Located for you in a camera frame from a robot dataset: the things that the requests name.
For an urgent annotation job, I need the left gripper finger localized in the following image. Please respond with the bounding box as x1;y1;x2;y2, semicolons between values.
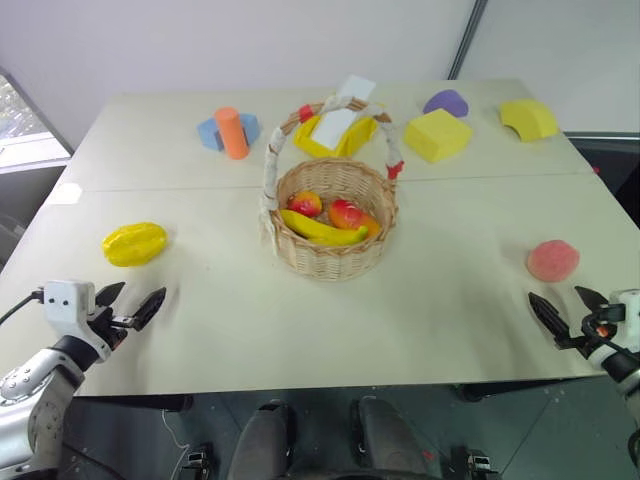
130;286;168;332
94;281;127;313

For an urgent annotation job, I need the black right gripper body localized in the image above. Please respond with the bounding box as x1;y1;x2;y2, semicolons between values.
566;301;627;359

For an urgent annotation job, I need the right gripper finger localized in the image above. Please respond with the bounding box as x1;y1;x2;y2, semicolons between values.
574;285;610;313
527;292;572;348

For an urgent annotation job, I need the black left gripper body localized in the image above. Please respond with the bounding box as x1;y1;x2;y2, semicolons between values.
88;305;136;352

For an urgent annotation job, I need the pink peach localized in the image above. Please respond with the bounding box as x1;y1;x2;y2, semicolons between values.
526;239;582;285

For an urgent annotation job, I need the yellow starfruit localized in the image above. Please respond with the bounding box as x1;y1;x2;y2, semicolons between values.
101;221;170;269

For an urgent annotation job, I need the dark rounded shape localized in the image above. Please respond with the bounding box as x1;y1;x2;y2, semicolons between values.
227;398;297;480
355;396;444;480

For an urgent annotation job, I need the blue foam block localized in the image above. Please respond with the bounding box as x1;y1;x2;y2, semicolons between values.
196;113;265;153

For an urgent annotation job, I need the red yellow apple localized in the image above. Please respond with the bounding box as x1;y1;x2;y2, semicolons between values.
286;191;324;219

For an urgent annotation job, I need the yellow banana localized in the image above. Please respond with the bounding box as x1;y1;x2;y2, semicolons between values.
278;208;370;247

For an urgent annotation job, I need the yellow foam arch block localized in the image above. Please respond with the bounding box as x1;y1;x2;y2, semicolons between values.
498;98;560;145

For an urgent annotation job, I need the orange foam cylinder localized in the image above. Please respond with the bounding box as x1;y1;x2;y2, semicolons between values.
214;106;251;161

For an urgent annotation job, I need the yellow foam cube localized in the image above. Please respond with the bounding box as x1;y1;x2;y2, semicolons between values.
403;109;475;165

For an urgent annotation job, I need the red orange mango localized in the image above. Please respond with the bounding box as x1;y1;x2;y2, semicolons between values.
327;198;383;238

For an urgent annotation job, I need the purple foam block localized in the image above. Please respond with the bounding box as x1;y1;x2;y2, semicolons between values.
422;88;470;119

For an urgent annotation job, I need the white tissue sheet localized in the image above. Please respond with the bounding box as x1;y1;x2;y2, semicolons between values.
310;74;378;149

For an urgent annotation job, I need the yellow tissue box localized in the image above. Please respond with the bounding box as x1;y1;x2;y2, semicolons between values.
292;102;380;161

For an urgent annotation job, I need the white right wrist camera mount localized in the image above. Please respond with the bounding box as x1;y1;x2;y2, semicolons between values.
585;289;640;374

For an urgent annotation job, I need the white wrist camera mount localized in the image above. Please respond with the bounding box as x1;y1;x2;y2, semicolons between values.
585;289;640;374
43;280;114;363

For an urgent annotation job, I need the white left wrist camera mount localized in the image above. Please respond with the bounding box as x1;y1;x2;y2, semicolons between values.
43;280;114;363

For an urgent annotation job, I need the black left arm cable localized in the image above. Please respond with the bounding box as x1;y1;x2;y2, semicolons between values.
0;289;46;327

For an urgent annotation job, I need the white floor cable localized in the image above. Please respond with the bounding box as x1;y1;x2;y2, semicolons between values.
160;407;187;452

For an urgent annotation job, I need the wicker basket with handle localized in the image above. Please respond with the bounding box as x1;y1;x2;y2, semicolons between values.
257;94;406;283

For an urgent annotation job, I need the grey window frame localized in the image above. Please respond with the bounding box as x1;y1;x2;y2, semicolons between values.
0;66;77;176

